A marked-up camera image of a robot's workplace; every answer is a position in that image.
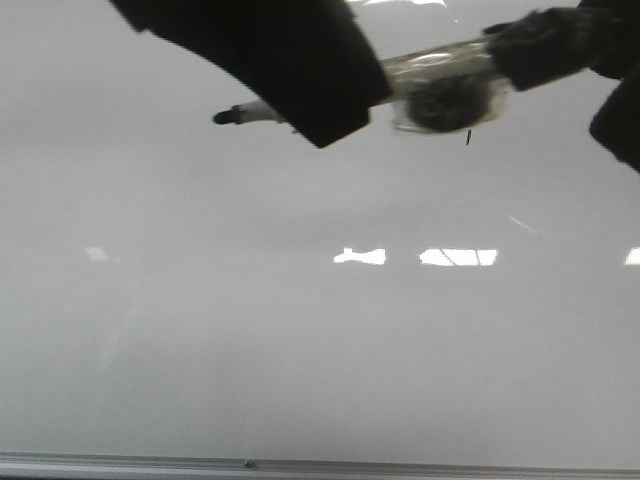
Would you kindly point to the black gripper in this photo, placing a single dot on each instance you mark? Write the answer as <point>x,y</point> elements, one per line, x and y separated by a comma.
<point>616,124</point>

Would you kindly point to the grey aluminium whiteboard tray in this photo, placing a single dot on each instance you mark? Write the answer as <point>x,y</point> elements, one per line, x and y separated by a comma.
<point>22,465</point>

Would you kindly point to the white glossy whiteboard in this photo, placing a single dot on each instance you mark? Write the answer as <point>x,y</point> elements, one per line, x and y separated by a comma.
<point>173,287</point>

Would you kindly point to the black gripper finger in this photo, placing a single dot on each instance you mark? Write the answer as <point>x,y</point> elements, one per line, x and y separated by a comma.
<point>308,60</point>

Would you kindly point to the white marker with black cap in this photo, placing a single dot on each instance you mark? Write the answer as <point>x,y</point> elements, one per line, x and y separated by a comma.
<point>456,86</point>

